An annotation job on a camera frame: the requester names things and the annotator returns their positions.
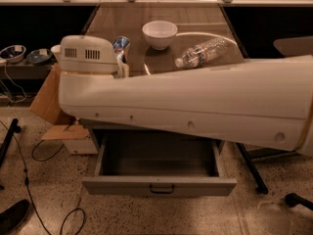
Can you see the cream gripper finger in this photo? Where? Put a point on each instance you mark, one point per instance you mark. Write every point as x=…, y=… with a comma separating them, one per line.
x=123, y=68

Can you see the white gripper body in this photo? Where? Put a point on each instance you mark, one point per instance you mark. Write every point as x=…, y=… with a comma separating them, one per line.
x=87, y=54

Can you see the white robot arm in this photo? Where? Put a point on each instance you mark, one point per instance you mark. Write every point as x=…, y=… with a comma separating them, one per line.
x=267, y=104

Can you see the grey drawer cabinet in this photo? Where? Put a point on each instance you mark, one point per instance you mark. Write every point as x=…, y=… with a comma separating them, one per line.
x=163, y=13

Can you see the open middle drawer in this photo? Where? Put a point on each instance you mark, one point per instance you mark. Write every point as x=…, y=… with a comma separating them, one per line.
x=159, y=164

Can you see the white paper cup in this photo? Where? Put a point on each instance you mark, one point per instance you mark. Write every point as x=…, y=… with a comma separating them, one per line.
x=56, y=50

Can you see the blue bowl right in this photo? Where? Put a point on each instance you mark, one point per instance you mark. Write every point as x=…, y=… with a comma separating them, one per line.
x=39, y=57

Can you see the blue bowl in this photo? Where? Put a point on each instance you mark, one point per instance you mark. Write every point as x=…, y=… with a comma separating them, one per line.
x=39, y=57
x=13, y=54

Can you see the white bowl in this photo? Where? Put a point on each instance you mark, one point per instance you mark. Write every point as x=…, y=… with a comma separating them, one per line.
x=159, y=34

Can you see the brown cardboard piece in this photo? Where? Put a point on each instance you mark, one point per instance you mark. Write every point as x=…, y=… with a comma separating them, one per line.
x=46, y=102

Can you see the blue bowl left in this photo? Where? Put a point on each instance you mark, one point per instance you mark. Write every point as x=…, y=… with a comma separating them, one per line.
x=13, y=54

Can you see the low grey shelf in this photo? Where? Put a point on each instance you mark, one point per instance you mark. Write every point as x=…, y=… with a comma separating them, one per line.
x=25, y=70

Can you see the clear plastic water bottle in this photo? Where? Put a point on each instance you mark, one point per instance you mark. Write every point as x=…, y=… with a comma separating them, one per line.
x=202, y=53

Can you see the flat cardboard sheet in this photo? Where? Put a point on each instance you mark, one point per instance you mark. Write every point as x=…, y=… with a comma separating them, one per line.
x=65, y=132

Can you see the black stand leg left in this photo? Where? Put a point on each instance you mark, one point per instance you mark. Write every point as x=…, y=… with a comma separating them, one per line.
x=13, y=128

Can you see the black shoe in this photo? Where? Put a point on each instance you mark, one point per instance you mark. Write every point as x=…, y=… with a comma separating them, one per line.
x=14, y=216

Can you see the black caster foot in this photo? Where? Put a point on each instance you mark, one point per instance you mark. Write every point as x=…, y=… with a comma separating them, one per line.
x=293, y=200

